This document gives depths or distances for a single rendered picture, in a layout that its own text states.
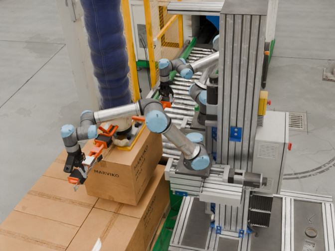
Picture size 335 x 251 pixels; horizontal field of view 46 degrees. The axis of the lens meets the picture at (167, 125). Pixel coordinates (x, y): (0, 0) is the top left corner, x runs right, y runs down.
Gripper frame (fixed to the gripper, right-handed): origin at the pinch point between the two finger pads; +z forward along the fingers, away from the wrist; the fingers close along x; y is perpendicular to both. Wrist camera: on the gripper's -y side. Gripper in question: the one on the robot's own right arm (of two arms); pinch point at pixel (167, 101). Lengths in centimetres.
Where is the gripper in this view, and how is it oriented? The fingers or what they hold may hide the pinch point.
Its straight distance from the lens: 294.9
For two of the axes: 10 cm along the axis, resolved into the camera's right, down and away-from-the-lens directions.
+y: -3.2, 5.7, -7.6
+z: 0.5, 8.1, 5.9
